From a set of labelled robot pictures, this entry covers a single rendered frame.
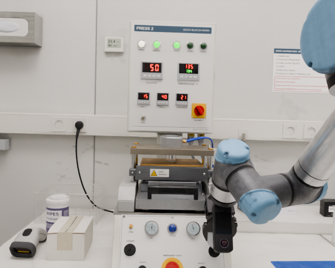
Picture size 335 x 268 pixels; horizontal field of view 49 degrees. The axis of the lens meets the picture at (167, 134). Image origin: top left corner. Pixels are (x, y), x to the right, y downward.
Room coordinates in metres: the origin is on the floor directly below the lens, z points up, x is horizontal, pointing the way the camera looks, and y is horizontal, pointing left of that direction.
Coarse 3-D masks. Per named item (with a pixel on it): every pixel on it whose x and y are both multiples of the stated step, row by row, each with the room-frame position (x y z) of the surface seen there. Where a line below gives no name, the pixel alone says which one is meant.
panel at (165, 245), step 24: (144, 216) 1.05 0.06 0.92; (168, 216) 1.06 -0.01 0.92; (192, 216) 1.06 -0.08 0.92; (120, 240) 1.02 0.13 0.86; (144, 240) 1.03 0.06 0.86; (168, 240) 1.03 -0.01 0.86; (192, 240) 1.03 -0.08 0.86; (120, 264) 1.00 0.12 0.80; (144, 264) 1.00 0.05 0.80; (192, 264) 1.00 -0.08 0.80; (216, 264) 1.01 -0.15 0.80
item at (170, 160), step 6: (168, 156) 1.24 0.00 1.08; (174, 156) 1.25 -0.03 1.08; (144, 162) 1.21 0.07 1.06; (150, 162) 1.22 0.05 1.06; (156, 162) 1.22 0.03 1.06; (162, 162) 1.22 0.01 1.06; (168, 162) 1.23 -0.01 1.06; (174, 162) 1.23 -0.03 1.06; (180, 162) 1.24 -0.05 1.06; (186, 162) 1.24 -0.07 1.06; (192, 162) 1.25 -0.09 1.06; (198, 162) 1.25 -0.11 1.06
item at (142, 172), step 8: (136, 168) 1.15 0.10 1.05; (144, 168) 1.15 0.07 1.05; (152, 168) 1.15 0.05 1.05; (160, 168) 1.15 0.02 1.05; (168, 168) 1.16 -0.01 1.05; (176, 168) 1.16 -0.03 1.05; (184, 168) 1.16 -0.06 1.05; (192, 168) 1.16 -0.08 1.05; (200, 168) 1.16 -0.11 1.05; (136, 176) 1.15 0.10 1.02; (144, 176) 1.15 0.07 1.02; (152, 176) 1.15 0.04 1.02; (160, 176) 1.15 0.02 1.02; (168, 176) 1.15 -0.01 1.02; (176, 176) 1.16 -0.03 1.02; (184, 176) 1.16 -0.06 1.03; (192, 176) 1.16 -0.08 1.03; (200, 176) 1.16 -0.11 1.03; (208, 176) 1.16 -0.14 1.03
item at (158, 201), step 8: (152, 184) 1.13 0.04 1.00; (160, 184) 1.13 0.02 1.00; (168, 184) 1.13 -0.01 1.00; (176, 184) 1.13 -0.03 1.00; (184, 184) 1.13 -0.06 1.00; (192, 184) 1.14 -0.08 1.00; (144, 192) 1.15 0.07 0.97; (200, 192) 1.17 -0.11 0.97; (136, 200) 1.06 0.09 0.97; (144, 200) 1.06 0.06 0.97; (152, 200) 1.06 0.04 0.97; (160, 200) 1.06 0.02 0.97; (168, 200) 1.06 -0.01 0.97; (176, 200) 1.06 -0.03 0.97; (184, 200) 1.06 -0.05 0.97; (192, 200) 1.07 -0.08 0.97; (200, 200) 1.07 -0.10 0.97; (136, 208) 1.06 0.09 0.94; (144, 208) 1.06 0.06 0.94; (152, 208) 1.06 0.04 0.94; (160, 208) 1.06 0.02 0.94; (168, 208) 1.06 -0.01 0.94; (176, 208) 1.06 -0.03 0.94; (184, 208) 1.06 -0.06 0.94; (192, 208) 1.07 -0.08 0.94; (200, 208) 1.07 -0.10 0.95
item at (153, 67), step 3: (147, 63) 1.38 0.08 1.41; (150, 63) 1.38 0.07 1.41; (147, 66) 1.38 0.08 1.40; (150, 66) 1.38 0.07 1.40; (153, 66) 1.38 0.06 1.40; (156, 66) 1.38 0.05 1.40; (159, 66) 1.38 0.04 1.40; (147, 69) 1.38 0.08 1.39; (150, 69) 1.38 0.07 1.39; (153, 69) 1.38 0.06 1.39; (156, 69) 1.38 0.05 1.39; (159, 69) 1.38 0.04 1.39
